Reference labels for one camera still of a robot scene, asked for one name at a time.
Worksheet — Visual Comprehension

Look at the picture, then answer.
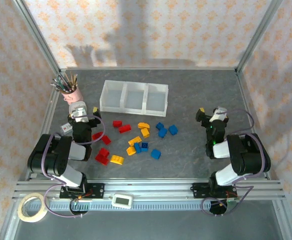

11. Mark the pink pencil cup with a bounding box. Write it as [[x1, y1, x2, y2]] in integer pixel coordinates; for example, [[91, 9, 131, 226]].
[[60, 84, 84, 105]]

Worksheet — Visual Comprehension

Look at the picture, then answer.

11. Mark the small white alarm clock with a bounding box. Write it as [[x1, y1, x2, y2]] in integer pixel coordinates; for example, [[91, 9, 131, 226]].
[[69, 101, 87, 113]]

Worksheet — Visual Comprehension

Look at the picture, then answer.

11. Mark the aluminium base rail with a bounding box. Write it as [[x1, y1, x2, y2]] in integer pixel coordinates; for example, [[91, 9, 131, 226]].
[[12, 178, 286, 201]]

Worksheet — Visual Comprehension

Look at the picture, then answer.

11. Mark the aluminium rear rail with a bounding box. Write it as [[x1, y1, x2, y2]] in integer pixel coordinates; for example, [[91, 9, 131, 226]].
[[60, 66, 238, 71]]

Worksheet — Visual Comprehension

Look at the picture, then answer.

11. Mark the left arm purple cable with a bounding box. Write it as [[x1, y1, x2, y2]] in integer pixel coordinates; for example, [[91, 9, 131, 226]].
[[41, 113, 106, 218]]

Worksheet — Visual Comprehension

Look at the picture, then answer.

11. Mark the grey slotted cable duct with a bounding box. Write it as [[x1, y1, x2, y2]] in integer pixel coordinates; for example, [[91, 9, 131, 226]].
[[45, 200, 211, 211]]

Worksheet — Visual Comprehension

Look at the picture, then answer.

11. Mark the masking tape roll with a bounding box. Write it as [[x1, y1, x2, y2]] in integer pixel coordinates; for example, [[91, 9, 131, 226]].
[[19, 192, 48, 223]]

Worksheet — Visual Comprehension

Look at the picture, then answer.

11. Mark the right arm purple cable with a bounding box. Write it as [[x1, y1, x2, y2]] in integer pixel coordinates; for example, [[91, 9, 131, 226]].
[[202, 109, 265, 217]]

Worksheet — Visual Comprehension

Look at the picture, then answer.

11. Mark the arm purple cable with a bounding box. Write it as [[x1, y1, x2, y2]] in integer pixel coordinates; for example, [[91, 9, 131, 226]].
[[202, 109, 265, 217], [41, 113, 106, 218]]

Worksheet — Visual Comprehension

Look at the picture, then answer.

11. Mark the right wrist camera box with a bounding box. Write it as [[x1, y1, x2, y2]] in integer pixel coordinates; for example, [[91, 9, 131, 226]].
[[209, 106, 228, 123]]

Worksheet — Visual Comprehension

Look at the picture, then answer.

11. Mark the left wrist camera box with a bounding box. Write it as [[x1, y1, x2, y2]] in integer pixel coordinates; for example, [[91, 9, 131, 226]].
[[72, 109, 89, 123]]

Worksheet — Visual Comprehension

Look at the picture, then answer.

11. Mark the aluminium side rail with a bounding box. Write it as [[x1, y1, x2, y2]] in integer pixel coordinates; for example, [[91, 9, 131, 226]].
[[235, 71, 272, 181], [25, 71, 66, 181]]

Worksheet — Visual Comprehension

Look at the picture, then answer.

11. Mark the white digital timer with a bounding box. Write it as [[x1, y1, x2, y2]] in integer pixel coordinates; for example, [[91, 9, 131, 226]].
[[111, 193, 134, 209]]

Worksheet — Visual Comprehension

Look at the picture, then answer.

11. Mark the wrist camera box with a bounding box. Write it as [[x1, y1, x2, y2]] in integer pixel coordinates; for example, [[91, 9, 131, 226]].
[[72, 109, 89, 123], [209, 106, 228, 123]]

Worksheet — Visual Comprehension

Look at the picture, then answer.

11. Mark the aluminium frame post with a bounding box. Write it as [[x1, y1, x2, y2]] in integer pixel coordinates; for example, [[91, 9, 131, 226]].
[[12, 0, 62, 74], [235, 0, 284, 75]]

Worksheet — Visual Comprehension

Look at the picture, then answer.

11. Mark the small white card device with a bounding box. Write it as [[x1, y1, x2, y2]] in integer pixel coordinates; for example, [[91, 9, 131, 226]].
[[60, 122, 74, 135]]

